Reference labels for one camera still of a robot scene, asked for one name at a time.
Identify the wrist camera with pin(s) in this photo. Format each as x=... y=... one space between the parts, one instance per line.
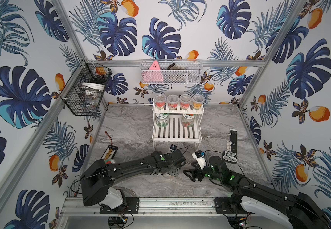
x=172 y=148
x=199 y=156

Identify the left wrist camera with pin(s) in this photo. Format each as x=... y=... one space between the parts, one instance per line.
x=172 y=148

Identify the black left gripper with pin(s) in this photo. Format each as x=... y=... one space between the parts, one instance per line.
x=171 y=168

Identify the white slatted wooden shelf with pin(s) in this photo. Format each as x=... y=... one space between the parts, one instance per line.
x=175 y=132

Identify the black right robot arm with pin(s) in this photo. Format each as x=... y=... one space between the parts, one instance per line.
x=294 y=211

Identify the clear seed container orange label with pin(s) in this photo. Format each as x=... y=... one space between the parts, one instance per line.
x=198 y=101

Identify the black wire basket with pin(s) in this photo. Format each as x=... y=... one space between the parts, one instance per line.
x=81 y=100

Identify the white bowl in wire basket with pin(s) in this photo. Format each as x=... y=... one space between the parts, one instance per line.
x=94 y=86

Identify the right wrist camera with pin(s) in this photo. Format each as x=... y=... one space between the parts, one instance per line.
x=199 y=156

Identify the clear seed container red label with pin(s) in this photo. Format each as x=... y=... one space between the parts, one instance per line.
x=185 y=101

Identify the green lid seed jar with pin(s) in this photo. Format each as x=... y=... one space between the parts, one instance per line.
x=162 y=119

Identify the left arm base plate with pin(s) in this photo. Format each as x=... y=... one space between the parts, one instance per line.
x=122 y=205

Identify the pink triangular packet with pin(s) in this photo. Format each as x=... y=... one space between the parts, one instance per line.
x=153 y=75

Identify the black remote-like tool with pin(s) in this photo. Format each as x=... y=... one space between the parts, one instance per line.
x=230 y=155

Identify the red label lid jar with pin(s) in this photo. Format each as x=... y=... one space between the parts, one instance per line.
x=188 y=120

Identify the aluminium front rail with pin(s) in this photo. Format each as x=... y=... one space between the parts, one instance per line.
x=151 y=207

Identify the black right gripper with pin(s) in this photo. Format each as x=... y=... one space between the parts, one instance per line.
x=198 y=171

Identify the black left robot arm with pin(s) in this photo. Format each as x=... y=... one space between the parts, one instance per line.
x=97 y=180

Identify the white mesh wall basket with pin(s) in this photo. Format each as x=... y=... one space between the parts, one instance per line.
x=180 y=72

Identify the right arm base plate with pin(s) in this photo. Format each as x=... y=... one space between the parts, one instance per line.
x=228 y=205

